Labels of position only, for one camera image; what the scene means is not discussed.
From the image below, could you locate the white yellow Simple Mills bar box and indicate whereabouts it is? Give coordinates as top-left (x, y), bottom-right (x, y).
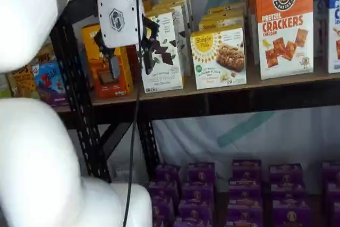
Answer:
top-left (189, 27), bottom-right (248, 91)
top-left (207, 2), bottom-right (247, 19)
top-left (198, 15), bottom-right (245, 32)

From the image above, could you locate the black metal shelf frame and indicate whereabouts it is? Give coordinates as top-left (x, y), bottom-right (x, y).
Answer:
top-left (49, 0), bottom-right (340, 185)

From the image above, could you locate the green package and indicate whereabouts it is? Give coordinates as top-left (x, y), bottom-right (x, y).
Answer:
top-left (0, 73), bottom-right (13, 99)

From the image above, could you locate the orange Pretzel Crackers box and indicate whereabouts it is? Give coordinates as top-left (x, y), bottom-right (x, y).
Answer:
top-left (245, 0), bottom-right (315, 66)
top-left (254, 0), bottom-right (315, 81)

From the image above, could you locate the white banner with teal logo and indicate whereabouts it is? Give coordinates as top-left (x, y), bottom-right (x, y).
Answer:
top-left (106, 0), bottom-right (340, 185)

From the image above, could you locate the brown yellow snack box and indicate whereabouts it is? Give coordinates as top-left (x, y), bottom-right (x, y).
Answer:
top-left (32, 43), bottom-right (57, 66)

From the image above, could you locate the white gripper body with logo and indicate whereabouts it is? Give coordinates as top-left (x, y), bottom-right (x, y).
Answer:
top-left (96, 0), bottom-right (146, 48)

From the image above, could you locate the black cable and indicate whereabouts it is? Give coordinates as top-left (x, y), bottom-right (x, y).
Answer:
top-left (123, 0), bottom-right (146, 227)

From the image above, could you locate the yellow orange snack box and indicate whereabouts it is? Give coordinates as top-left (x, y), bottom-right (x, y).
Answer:
top-left (5, 64), bottom-right (41, 100)

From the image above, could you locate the blue and white cracker box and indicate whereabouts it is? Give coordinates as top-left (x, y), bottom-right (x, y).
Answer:
top-left (327, 0), bottom-right (340, 74)

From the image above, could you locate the purple Annie's box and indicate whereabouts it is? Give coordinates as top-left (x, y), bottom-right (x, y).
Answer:
top-left (173, 217), bottom-right (214, 227)
top-left (321, 161), bottom-right (340, 183)
top-left (155, 164), bottom-right (184, 186)
top-left (181, 182), bottom-right (215, 206)
top-left (268, 164), bottom-right (304, 186)
top-left (186, 162), bottom-right (216, 186)
top-left (326, 181), bottom-right (340, 204)
top-left (147, 181), bottom-right (179, 201)
top-left (270, 182), bottom-right (307, 204)
top-left (177, 201), bottom-right (214, 222)
top-left (232, 158), bottom-right (262, 183)
top-left (226, 204), bottom-right (267, 227)
top-left (271, 199), bottom-right (312, 227)
top-left (150, 197), bottom-right (176, 223)
top-left (228, 181), bottom-right (263, 207)

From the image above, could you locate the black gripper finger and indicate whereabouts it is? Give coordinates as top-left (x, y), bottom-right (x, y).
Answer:
top-left (138, 15), bottom-right (162, 75)
top-left (93, 29), bottom-right (121, 85)

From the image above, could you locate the blue ZBar box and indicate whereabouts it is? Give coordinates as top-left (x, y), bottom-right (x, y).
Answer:
top-left (31, 60), bottom-right (68, 107)

